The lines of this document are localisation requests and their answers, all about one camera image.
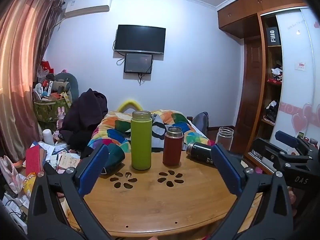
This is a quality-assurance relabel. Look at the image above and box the red book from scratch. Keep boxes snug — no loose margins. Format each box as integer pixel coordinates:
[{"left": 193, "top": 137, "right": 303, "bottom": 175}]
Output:
[{"left": 25, "top": 145, "right": 48, "bottom": 178}]

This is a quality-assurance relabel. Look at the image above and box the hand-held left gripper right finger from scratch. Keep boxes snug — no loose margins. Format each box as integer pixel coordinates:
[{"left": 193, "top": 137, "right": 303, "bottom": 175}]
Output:
[{"left": 211, "top": 144, "right": 293, "bottom": 240}]

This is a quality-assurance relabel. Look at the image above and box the dark green cup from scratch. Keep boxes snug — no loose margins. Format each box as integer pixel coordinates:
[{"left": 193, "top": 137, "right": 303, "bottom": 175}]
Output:
[{"left": 101, "top": 144, "right": 126, "bottom": 175}]

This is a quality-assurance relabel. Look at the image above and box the white sliding wardrobe door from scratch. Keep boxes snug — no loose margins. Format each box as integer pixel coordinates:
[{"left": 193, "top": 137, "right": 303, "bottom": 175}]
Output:
[{"left": 244, "top": 6, "right": 320, "bottom": 165}]

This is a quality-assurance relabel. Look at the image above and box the black thermos cup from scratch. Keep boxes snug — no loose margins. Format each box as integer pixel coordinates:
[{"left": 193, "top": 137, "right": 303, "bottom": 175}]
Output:
[{"left": 186, "top": 142, "right": 217, "bottom": 167}]

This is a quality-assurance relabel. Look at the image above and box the grey plush toy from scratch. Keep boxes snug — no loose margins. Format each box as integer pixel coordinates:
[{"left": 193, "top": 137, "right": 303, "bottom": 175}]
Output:
[{"left": 46, "top": 72, "right": 79, "bottom": 103}]

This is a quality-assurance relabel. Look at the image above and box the pink bunny toy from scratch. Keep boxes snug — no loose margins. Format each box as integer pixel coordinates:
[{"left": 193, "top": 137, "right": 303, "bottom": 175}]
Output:
[{"left": 56, "top": 106, "right": 67, "bottom": 132}]

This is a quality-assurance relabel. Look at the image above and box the white air conditioner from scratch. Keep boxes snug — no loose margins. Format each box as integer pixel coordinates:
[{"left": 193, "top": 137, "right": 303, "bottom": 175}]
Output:
[{"left": 63, "top": 0, "right": 112, "bottom": 19}]

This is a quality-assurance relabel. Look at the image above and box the red thermos cup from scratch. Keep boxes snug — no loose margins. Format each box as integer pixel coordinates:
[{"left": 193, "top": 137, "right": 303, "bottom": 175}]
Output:
[{"left": 162, "top": 126, "right": 184, "bottom": 166}]

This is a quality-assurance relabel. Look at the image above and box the colourful patchwork blanket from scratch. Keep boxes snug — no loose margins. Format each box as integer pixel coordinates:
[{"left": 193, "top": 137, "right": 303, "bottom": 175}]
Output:
[{"left": 87, "top": 109, "right": 209, "bottom": 153}]

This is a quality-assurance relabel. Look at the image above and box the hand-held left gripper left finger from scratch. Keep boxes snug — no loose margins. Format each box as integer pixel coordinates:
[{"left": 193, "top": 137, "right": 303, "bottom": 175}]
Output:
[{"left": 27, "top": 144, "right": 113, "bottom": 240}]

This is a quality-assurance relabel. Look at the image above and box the person's right hand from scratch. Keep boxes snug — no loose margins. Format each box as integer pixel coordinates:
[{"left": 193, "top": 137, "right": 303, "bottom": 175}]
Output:
[{"left": 287, "top": 187, "right": 299, "bottom": 217}]

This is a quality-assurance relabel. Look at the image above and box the tall green cup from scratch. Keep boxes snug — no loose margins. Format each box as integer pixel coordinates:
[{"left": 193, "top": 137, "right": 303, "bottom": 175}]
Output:
[{"left": 131, "top": 110, "right": 153, "bottom": 170}]

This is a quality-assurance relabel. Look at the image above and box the small black monitor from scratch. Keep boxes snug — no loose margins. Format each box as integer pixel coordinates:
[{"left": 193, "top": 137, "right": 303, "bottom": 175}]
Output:
[{"left": 124, "top": 53, "right": 153, "bottom": 74}]

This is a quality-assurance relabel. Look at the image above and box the dark clothing pile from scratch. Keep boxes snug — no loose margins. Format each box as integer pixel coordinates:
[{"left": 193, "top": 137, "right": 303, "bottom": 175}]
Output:
[{"left": 59, "top": 88, "right": 109, "bottom": 159}]

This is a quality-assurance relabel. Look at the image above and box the wall-mounted black television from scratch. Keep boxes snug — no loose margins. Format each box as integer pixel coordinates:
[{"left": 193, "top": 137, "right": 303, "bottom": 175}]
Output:
[{"left": 114, "top": 24, "right": 166, "bottom": 55}]

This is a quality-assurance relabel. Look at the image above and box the white bottle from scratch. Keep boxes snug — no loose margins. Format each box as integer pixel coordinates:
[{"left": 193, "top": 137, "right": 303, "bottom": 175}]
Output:
[{"left": 42, "top": 129, "right": 55, "bottom": 146}]

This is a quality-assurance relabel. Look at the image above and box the clear glass cup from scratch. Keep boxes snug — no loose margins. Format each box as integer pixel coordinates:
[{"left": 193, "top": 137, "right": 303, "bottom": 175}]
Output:
[{"left": 215, "top": 127, "right": 234, "bottom": 151}]

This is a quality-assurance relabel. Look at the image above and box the yellow snack packet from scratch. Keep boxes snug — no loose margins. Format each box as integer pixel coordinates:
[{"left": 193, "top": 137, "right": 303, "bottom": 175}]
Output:
[{"left": 23, "top": 172, "right": 40, "bottom": 198}]

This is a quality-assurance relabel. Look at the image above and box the pink curtain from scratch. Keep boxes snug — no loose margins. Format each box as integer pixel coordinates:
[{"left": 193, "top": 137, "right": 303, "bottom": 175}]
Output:
[{"left": 0, "top": 0, "right": 63, "bottom": 163}]

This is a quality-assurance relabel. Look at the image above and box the green storage bag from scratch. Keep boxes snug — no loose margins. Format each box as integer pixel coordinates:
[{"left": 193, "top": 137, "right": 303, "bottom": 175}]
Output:
[{"left": 33, "top": 97, "right": 67, "bottom": 123}]

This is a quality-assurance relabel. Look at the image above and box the grey backpack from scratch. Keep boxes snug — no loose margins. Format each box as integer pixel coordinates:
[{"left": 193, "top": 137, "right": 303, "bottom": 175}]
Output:
[{"left": 192, "top": 112, "right": 209, "bottom": 134}]

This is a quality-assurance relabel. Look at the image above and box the brown wooden door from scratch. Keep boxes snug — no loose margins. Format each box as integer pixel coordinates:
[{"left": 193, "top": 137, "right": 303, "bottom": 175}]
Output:
[{"left": 236, "top": 36, "right": 263, "bottom": 137}]

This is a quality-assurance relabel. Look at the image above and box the yellow curved tube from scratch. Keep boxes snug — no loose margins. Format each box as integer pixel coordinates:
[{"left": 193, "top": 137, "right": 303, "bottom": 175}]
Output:
[{"left": 118, "top": 99, "right": 143, "bottom": 112}]

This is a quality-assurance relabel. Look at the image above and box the wooden wardrobe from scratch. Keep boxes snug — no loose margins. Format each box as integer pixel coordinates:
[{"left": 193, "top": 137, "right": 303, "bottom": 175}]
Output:
[{"left": 217, "top": 0, "right": 320, "bottom": 173}]

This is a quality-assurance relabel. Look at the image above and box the black box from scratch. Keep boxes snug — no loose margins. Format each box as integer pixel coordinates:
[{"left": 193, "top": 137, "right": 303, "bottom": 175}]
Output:
[{"left": 266, "top": 26, "right": 281, "bottom": 47}]

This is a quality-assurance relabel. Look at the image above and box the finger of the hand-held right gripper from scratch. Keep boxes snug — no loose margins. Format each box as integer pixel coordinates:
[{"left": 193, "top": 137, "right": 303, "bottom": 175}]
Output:
[
  {"left": 251, "top": 138, "right": 310, "bottom": 173},
  {"left": 275, "top": 131, "right": 319, "bottom": 156}
]

